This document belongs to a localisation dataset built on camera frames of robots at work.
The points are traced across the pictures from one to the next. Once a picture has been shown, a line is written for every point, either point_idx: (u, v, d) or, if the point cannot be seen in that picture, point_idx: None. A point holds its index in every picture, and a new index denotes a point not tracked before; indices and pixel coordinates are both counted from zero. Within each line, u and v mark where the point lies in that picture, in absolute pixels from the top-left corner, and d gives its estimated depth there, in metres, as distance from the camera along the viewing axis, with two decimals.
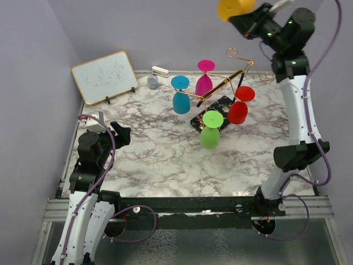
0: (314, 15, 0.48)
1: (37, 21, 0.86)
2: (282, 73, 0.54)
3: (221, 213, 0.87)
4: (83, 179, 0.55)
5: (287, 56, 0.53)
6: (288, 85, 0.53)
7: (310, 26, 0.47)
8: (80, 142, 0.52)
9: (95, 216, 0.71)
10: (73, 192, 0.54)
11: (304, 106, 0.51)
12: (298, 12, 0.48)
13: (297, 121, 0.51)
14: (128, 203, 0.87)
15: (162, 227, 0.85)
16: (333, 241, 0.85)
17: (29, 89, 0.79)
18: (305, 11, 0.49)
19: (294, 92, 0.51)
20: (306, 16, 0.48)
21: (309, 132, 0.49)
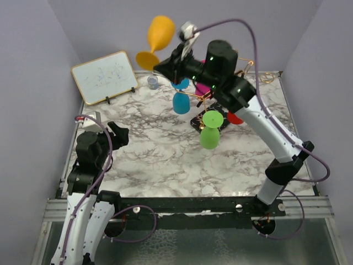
0: (225, 41, 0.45)
1: (36, 21, 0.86)
2: (233, 105, 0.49)
3: (221, 213, 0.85)
4: (81, 180, 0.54)
5: (227, 87, 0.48)
6: (247, 114, 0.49)
7: (232, 52, 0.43)
8: (79, 141, 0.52)
9: (95, 216, 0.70)
10: (71, 194, 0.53)
11: (274, 123, 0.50)
12: (213, 47, 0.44)
13: (277, 141, 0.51)
14: (128, 203, 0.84)
15: (162, 228, 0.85)
16: (333, 240, 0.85)
17: (29, 89, 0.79)
18: (217, 41, 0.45)
19: (257, 116, 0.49)
20: (222, 46, 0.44)
21: (293, 144, 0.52)
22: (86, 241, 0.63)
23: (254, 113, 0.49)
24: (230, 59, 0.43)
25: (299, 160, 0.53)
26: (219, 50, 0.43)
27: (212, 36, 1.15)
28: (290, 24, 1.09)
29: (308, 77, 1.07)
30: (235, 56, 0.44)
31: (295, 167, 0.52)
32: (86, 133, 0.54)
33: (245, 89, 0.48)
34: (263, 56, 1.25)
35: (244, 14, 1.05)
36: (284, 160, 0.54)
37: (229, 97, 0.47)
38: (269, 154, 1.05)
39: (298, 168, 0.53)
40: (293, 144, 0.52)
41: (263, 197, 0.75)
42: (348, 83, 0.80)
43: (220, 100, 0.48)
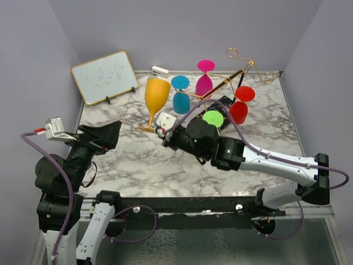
0: (199, 118, 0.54)
1: (36, 20, 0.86)
2: (233, 165, 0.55)
3: (221, 213, 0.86)
4: (52, 215, 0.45)
5: (220, 153, 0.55)
6: (250, 165, 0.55)
7: (208, 127, 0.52)
8: (37, 174, 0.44)
9: (95, 218, 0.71)
10: (46, 231, 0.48)
11: (277, 159, 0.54)
12: (193, 130, 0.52)
13: (289, 170, 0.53)
14: (128, 203, 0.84)
15: (162, 227, 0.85)
16: (333, 240, 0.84)
17: (29, 88, 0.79)
18: (192, 122, 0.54)
19: (258, 162, 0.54)
20: (199, 124, 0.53)
21: (307, 166, 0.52)
22: (86, 245, 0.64)
23: (253, 162, 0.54)
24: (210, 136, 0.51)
25: (323, 178, 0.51)
26: (199, 131, 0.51)
27: (212, 36, 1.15)
28: (290, 24, 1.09)
29: (308, 77, 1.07)
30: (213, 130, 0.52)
31: (325, 187, 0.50)
32: (47, 159, 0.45)
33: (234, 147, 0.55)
34: (263, 55, 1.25)
35: (245, 14, 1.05)
36: (309, 183, 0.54)
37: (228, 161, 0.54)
38: None
39: (327, 187, 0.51)
40: (308, 166, 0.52)
41: (272, 205, 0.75)
42: (348, 83, 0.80)
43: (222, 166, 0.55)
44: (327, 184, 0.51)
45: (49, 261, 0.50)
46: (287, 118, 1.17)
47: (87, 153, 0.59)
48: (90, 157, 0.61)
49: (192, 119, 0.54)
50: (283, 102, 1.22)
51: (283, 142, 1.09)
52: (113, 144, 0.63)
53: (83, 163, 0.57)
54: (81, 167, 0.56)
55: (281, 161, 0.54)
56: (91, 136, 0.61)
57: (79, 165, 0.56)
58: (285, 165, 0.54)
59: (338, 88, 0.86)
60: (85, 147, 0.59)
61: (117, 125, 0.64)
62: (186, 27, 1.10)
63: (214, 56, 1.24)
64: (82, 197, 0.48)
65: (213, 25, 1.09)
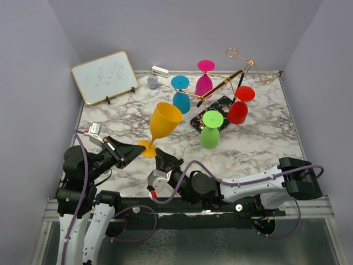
0: (201, 175, 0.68)
1: (35, 20, 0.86)
2: (217, 203, 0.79)
3: (221, 213, 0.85)
4: (71, 199, 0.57)
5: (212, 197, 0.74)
6: (232, 196, 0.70)
7: (212, 184, 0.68)
8: (66, 158, 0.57)
9: (95, 220, 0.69)
10: (62, 215, 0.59)
11: (246, 183, 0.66)
12: (199, 186, 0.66)
13: (262, 187, 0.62)
14: (128, 203, 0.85)
15: (162, 227, 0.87)
16: (333, 240, 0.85)
17: (28, 88, 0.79)
18: (196, 178, 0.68)
19: (235, 192, 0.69)
20: (202, 180, 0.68)
21: (273, 178, 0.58)
22: (87, 247, 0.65)
23: (231, 194, 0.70)
24: (213, 189, 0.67)
25: (292, 181, 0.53)
26: (204, 186, 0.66)
27: (212, 36, 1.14)
28: (290, 24, 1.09)
29: (308, 77, 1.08)
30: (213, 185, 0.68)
31: (298, 191, 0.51)
32: (74, 149, 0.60)
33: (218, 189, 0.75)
34: (263, 55, 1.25)
35: (245, 14, 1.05)
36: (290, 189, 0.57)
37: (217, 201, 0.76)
38: (269, 154, 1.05)
39: (298, 186, 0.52)
40: (272, 178, 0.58)
41: (272, 205, 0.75)
42: (348, 83, 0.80)
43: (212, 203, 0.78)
44: (298, 186, 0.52)
45: (60, 246, 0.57)
46: (287, 118, 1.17)
47: (108, 160, 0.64)
48: (111, 165, 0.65)
49: (196, 175, 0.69)
50: (283, 102, 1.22)
51: (283, 141, 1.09)
52: (125, 159, 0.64)
53: (103, 164, 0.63)
54: (98, 168, 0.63)
55: (251, 183, 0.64)
56: (116, 146, 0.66)
57: (96, 166, 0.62)
58: (258, 185, 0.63)
59: (338, 88, 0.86)
60: (110, 153, 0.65)
61: (140, 148, 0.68)
62: (187, 27, 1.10)
63: (214, 56, 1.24)
64: (95, 189, 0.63)
65: (213, 25, 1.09)
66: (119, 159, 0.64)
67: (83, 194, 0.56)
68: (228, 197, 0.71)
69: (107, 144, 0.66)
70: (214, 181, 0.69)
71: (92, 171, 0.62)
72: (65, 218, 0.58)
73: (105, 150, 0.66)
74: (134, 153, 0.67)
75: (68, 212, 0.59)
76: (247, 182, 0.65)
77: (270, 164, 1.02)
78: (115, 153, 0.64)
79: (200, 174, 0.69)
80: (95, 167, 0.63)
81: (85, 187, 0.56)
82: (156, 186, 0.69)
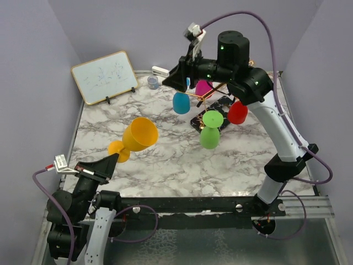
0: (235, 31, 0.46)
1: (35, 18, 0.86)
2: (247, 97, 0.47)
3: (221, 213, 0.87)
4: (61, 245, 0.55)
5: (244, 79, 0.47)
6: (260, 108, 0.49)
7: (243, 41, 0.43)
8: (50, 209, 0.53)
9: (97, 226, 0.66)
10: (57, 257, 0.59)
11: (284, 122, 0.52)
12: (223, 37, 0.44)
13: (285, 139, 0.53)
14: (128, 203, 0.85)
15: (162, 227, 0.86)
16: (333, 240, 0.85)
17: (30, 88, 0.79)
18: (227, 32, 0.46)
19: (271, 113, 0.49)
20: (233, 35, 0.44)
21: (300, 146, 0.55)
22: (92, 255, 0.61)
23: (268, 109, 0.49)
24: (242, 46, 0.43)
25: (303, 164, 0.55)
26: (230, 39, 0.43)
27: (213, 36, 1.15)
28: (290, 24, 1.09)
29: (308, 77, 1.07)
30: (246, 43, 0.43)
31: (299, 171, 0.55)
32: (58, 195, 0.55)
33: (262, 81, 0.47)
34: (263, 56, 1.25)
35: (244, 14, 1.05)
36: (285, 158, 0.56)
37: (245, 88, 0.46)
38: (269, 155, 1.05)
39: (300, 171, 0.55)
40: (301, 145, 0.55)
41: (264, 197, 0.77)
42: (348, 83, 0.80)
43: (236, 93, 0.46)
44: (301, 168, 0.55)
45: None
46: None
47: (91, 184, 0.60)
48: (95, 187, 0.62)
49: (229, 31, 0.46)
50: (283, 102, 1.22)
51: None
52: (110, 175, 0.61)
53: (89, 192, 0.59)
54: (87, 199, 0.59)
55: (287, 127, 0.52)
56: (90, 168, 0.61)
57: (85, 197, 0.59)
58: (285, 131, 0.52)
59: (337, 88, 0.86)
60: (90, 178, 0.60)
61: (115, 157, 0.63)
62: (187, 27, 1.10)
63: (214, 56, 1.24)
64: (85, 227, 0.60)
65: (212, 25, 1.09)
66: (104, 179, 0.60)
67: (72, 249, 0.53)
68: (260, 104, 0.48)
69: (83, 172, 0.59)
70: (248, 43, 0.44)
71: (82, 205, 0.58)
72: (61, 259, 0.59)
73: (81, 178, 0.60)
74: (112, 165, 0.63)
75: (63, 255, 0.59)
76: (289, 122, 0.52)
77: None
78: (96, 176, 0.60)
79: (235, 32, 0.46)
80: (83, 200, 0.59)
81: (73, 244, 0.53)
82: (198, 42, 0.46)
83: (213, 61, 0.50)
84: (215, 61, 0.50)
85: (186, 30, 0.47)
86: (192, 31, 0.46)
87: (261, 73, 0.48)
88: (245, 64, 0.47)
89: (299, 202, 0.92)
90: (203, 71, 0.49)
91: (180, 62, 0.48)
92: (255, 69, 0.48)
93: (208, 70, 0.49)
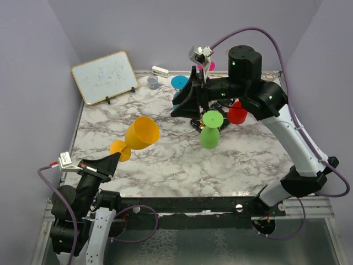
0: (245, 46, 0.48)
1: (35, 18, 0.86)
2: (262, 111, 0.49)
3: (221, 213, 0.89)
4: (64, 240, 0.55)
5: (256, 93, 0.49)
6: (276, 123, 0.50)
7: (255, 56, 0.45)
8: (54, 203, 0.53)
9: (96, 226, 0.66)
10: (59, 253, 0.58)
11: (301, 136, 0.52)
12: (234, 52, 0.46)
13: (304, 154, 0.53)
14: (128, 203, 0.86)
15: (163, 227, 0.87)
16: (333, 240, 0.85)
17: (30, 88, 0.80)
18: (237, 47, 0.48)
19: (287, 127, 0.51)
20: (244, 49, 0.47)
21: (319, 159, 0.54)
22: (92, 255, 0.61)
23: (285, 124, 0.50)
24: (254, 60, 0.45)
25: (324, 178, 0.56)
26: (241, 54, 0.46)
27: (212, 36, 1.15)
28: (290, 24, 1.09)
29: (308, 77, 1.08)
30: (258, 58, 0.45)
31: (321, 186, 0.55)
32: (62, 190, 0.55)
33: (276, 95, 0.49)
34: (263, 56, 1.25)
35: (244, 14, 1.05)
36: (305, 173, 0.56)
37: (258, 102, 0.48)
38: (269, 155, 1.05)
39: (321, 187, 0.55)
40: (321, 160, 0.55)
41: (265, 198, 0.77)
42: (348, 83, 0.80)
43: (250, 106, 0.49)
44: (322, 183, 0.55)
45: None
46: None
47: (94, 181, 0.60)
48: (97, 185, 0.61)
49: (240, 46, 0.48)
50: None
51: None
52: (112, 173, 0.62)
53: (91, 189, 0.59)
54: (89, 195, 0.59)
55: (304, 141, 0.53)
56: (92, 165, 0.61)
57: (87, 194, 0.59)
58: (303, 146, 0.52)
59: (338, 88, 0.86)
60: (92, 175, 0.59)
61: (117, 154, 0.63)
62: (187, 27, 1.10)
63: (214, 56, 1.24)
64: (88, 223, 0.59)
65: (212, 25, 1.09)
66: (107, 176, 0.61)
67: (75, 244, 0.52)
68: (277, 118, 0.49)
69: (86, 169, 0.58)
70: (260, 58, 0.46)
71: (85, 200, 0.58)
72: (63, 255, 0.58)
73: (84, 174, 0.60)
74: (114, 163, 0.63)
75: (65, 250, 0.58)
76: (306, 137, 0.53)
77: (270, 164, 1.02)
78: (99, 173, 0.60)
79: (247, 48, 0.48)
80: (86, 196, 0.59)
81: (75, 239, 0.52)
82: (206, 62, 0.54)
83: (224, 80, 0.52)
84: (226, 80, 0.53)
85: (194, 53, 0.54)
86: (202, 52, 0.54)
87: (274, 87, 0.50)
88: (257, 79, 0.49)
89: (299, 202, 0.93)
90: (217, 91, 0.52)
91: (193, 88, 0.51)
92: (267, 83, 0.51)
93: (222, 90, 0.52)
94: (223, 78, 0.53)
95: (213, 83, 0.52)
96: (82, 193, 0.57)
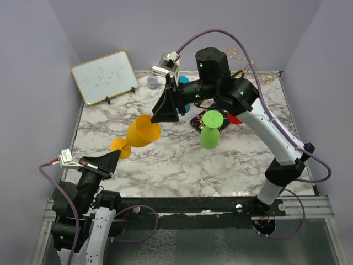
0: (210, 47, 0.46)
1: (35, 18, 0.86)
2: (235, 108, 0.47)
3: (221, 213, 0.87)
4: (65, 236, 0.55)
5: (228, 91, 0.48)
6: (250, 117, 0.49)
7: (220, 56, 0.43)
8: (55, 199, 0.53)
9: (97, 226, 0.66)
10: (59, 249, 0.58)
11: (276, 126, 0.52)
12: (200, 54, 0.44)
13: (281, 143, 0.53)
14: (128, 203, 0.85)
15: (162, 227, 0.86)
16: (333, 241, 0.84)
17: (30, 88, 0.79)
18: (203, 49, 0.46)
19: (261, 120, 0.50)
20: (209, 51, 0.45)
21: (295, 147, 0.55)
22: (91, 255, 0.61)
23: (258, 117, 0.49)
24: (220, 61, 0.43)
25: (301, 163, 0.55)
26: (207, 56, 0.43)
27: (212, 36, 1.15)
28: (290, 24, 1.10)
29: (308, 77, 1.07)
30: (224, 57, 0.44)
31: (300, 172, 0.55)
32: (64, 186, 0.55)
33: (247, 91, 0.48)
34: (263, 56, 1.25)
35: (244, 14, 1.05)
36: (285, 162, 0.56)
37: (231, 100, 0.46)
38: (269, 155, 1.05)
39: (301, 173, 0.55)
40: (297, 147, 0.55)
41: (263, 197, 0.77)
42: (348, 83, 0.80)
43: (224, 105, 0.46)
44: (301, 168, 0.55)
45: None
46: (287, 118, 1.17)
47: (94, 179, 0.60)
48: (97, 182, 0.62)
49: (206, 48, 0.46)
50: (283, 102, 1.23)
51: None
52: (113, 170, 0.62)
53: (92, 186, 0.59)
54: (90, 191, 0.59)
55: (279, 131, 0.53)
56: (94, 162, 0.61)
57: (88, 190, 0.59)
58: (279, 136, 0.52)
59: (338, 88, 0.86)
60: (93, 171, 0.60)
61: (117, 152, 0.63)
62: (186, 27, 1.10)
63: None
64: (89, 220, 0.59)
65: (212, 26, 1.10)
66: (107, 173, 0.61)
67: (76, 240, 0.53)
68: (250, 114, 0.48)
69: (87, 166, 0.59)
70: (225, 57, 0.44)
71: (86, 197, 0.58)
72: (63, 253, 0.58)
73: (85, 171, 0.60)
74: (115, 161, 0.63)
75: (65, 247, 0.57)
76: (281, 127, 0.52)
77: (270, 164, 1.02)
78: (100, 170, 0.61)
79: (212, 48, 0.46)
80: (87, 192, 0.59)
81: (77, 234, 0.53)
82: (175, 65, 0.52)
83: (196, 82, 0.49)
84: (198, 81, 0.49)
85: (162, 59, 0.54)
86: (169, 58, 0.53)
87: (244, 84, 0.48)
88: (226, 77, 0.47)
89: (299, 202, 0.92)
90: (190, 93, 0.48)
91: (165, 91, 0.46)
92: (238, 80, 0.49)
93: (194, 92, 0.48)
94: (195, 80, 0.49)
95: (185, 86, 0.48)
96: (82, 190, 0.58)
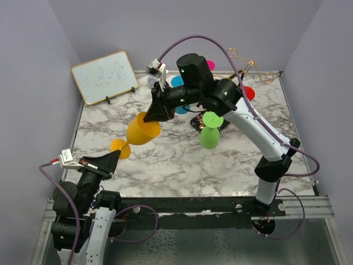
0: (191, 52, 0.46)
1: (35, 18, 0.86)
2: (220, 109, 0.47)
3: (220, 213, 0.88)
4: (65, 236, 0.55)
5: (211, 92, 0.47)
6: (234, 116, 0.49)
7: (199, 59, 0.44)
8: (55, 199, 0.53)
9: (97, 226, 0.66)
10: (59, 249, 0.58)
11: (262, 124, 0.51)
12: (180, 60, 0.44)
13: (267, 141, 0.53)
14: (128, 203, 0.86)
15: (162, 228, 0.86)
16: (333, 241, 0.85)
17: (30, 88, 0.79)
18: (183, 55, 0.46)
19: (246, 118, 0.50)
20: (189, 57, 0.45)
21: (281, 143, 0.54)
22: (91, 255, 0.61)
23: (242, 115, 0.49)
24: (199, 65, 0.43)
25: (288, 158, 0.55)
26: (186, 61, 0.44)
27: (212, 36, 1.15)
28: (290, 24, 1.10)
29: (308, 77, 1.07)
30: (203, 61, 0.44)
31: (287, 167, 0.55)
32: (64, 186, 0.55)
33: (231, 91, 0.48)
34: (263, 56, 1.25)
35: (244, 15, 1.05)
36: (272, 159, 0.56)
37: (216, 100, 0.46)
38: None
39: (288, 168, 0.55)
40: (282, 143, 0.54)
41: (262, 197, 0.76)
42: (348, 83, 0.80)
43: (209, 106, 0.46)
44: (287, 163, 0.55)
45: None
46: (287, 118, 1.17)
47: (94, 179, 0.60)
48: (98, 182, 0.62)
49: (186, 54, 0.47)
50: (283, 102, 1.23)
51: None
52: (113, 170, 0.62)
53: (92, 186, 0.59)
54: (90, 191, 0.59)
55: (265, 128, 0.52)
56: (94, 162, 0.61)
57: (89, 190, 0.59)
58: (265, 133, 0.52)
59: (337, 88, 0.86)
60: (93, 171, 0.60)
61: (117, 153, 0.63)
62: (186, 27, 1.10)
63: (215, 56, 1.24)
64: (89, 220, 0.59)
65: (212, 26, 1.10)
66: (107, 173, 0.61)
67: (76, 240, 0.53)
68: (234, 112, 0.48)
69: (87, 166, 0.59)
70: (205, 61, 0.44)
71: (86, 197, 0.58)
72: (63, 253, 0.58)
73: (85, 171, 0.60)
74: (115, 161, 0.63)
75: (65, 247, 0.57)
76: (266, 124, 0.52)
77: None
78: (100, 170, 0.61)
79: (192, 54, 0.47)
80: (87, 192, 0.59)
81: (77, 234, 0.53)
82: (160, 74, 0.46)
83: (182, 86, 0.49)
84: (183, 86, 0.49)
85: (147, 68, 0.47)
86: (152, 65, 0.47)
87: (226, 85, 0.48)
88: (209, 79, 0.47)
89: (299, 202, 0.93)
90: (175, 97, 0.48)
91: (153, 93, 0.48)
92: (222, 81, 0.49)
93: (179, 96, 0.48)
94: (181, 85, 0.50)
95: (171, 91, 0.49)
96: (82, 189, 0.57)
